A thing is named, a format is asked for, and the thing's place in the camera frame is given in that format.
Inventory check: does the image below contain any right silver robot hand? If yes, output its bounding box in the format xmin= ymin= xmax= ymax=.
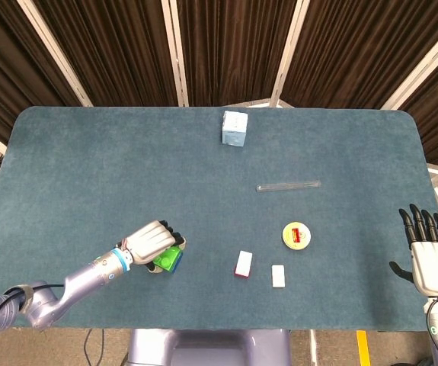
xmin=389 ymin=204 xmax=438 ymax=298

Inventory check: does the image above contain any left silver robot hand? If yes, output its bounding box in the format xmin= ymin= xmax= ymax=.
xmin=117 ymin=219 xmax=187 ymax=275

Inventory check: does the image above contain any green toy block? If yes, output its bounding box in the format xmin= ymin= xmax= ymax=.
xmin=153 ymin=246 xmax=184 ymax=272

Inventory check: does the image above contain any blue toy brick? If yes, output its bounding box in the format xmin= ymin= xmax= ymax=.
xmin=171 ymin=250 xmax=186 ymax=275

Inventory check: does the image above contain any blue table mat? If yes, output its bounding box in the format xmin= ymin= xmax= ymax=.
xmin=0 ymin=105 xmax=438 ymax=332

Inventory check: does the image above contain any red and white box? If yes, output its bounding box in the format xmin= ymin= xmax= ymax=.
xmin=234 ymin=249 xmax=254 ymax=279

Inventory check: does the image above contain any lavender robot torso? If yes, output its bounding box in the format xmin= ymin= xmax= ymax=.
xmin=126 ymin=328 xmax=292 ymax=366

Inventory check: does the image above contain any white rectangular eraser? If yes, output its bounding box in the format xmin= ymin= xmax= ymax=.
xmin=271 ymin=264 xmax=287 ymax=289

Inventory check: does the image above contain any round yellow tin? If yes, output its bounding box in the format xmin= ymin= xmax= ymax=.
xmin=282 ymin=222 xmax=313 ymax=251

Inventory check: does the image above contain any light blue cardboard box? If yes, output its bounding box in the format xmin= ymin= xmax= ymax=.
xmin=221 ymin=110 xmax=249 ymax=147

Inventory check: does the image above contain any clear glass test tube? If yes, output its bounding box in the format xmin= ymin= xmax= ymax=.
xmin=256 ymin=179 xmax=322 ymax=193

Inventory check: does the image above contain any brown curtain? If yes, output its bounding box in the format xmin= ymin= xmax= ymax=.
xmin=0 ymin=0 xmax=438 ymax=169

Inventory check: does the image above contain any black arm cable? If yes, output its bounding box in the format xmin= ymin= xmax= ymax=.
xmin=0 ymin=282 xmax=66 ymax=359

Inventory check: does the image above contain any white partition frame post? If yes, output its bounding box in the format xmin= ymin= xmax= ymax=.
xmin=160 ymin=0 xmax=190 ymax=107
xmin=16 ymin=0 xmax=94 ymax=108
xmin=270 ymin=0 xmax=311 ymax=108
xmin=380 ymin=24 xmax=438 ymax=111

